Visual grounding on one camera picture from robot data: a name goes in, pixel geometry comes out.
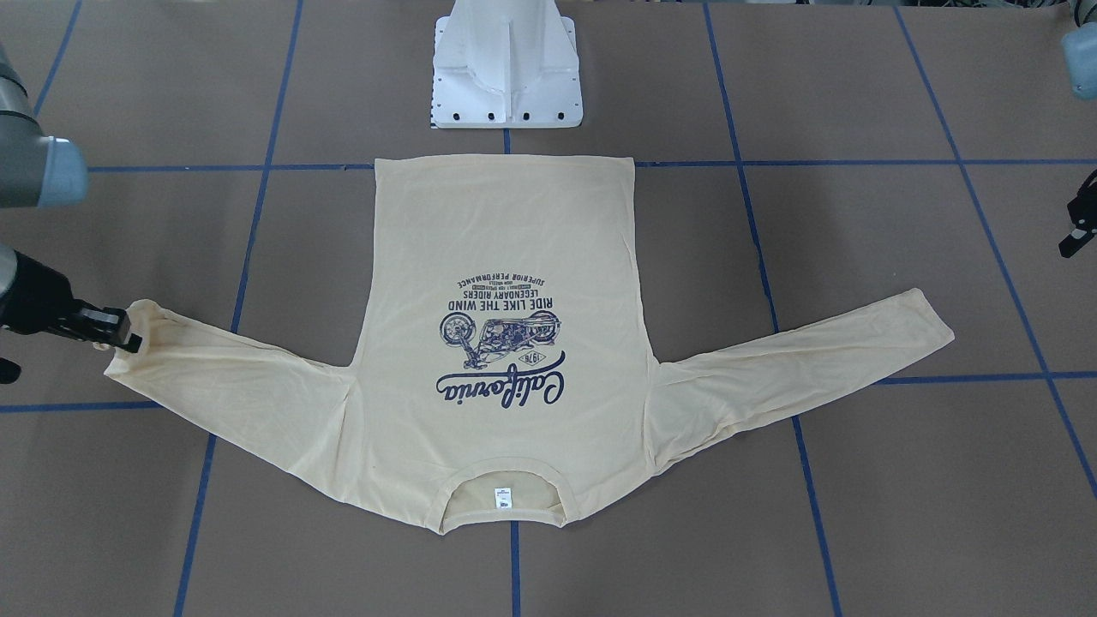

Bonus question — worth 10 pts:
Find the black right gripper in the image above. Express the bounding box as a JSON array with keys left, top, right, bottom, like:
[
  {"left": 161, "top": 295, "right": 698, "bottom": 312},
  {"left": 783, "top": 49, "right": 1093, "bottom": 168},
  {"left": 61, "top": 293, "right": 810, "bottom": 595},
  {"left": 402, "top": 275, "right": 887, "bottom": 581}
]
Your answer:
[{"left": 1, "top": 249, "right": 142, "bottom": 354}]

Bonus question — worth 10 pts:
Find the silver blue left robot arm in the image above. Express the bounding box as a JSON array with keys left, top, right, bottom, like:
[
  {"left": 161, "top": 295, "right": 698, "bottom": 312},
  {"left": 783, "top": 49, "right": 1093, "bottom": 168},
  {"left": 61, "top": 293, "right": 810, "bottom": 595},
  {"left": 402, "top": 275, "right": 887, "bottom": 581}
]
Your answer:
[{"left": 1058, "top": 1, "right": 1096, "bottom": 259}]

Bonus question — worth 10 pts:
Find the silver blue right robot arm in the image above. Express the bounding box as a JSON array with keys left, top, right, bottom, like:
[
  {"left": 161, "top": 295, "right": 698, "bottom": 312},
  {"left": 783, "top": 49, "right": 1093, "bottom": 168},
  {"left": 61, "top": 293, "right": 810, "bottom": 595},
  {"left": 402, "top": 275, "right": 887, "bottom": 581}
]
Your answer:
[{"left": 1, "top": 52, "right": 142, "bottom": 352}]

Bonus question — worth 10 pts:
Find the cream long-sleeve graphic shirt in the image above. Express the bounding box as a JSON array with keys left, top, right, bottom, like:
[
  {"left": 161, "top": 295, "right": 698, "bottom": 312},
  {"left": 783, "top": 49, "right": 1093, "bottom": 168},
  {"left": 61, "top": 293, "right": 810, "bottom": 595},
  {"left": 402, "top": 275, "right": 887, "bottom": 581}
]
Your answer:
[{"left": 105, "top": 153, "right": 955, "bottom": 535}]

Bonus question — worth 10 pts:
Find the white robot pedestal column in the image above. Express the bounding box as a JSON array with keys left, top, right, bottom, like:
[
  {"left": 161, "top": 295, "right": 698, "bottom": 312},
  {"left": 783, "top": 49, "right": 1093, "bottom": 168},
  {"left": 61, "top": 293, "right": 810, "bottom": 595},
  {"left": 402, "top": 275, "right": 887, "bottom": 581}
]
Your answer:
[{"left": 430, "top": 1, "right": 584, "bottom": 130}]

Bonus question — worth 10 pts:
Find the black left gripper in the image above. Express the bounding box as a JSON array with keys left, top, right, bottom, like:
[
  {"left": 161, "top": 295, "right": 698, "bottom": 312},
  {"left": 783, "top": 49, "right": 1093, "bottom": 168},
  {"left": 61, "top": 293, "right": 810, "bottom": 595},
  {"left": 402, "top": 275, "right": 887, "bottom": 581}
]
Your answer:
[{"left": 1058, "top": 171, "right": 1097, "bottom": 259}]

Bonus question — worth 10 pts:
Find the brown paper table cover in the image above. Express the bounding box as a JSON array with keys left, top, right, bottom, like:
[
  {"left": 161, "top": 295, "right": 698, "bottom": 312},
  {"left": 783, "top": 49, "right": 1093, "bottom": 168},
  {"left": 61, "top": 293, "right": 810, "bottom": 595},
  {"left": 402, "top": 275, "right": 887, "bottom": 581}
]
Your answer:
[{"left": 0, "top": 0, "right": 1097, "bottom": 617}]

